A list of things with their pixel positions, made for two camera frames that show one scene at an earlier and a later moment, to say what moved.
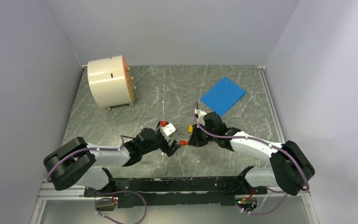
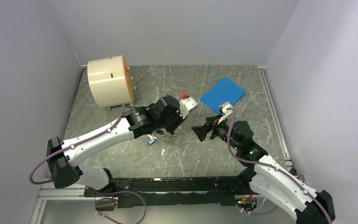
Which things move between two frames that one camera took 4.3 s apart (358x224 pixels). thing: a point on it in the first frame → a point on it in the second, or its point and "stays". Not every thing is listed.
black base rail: (175, 192) stays
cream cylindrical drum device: (111, 82) stays
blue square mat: (223, 96) stays
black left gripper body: (160, 142) → (171, 125)
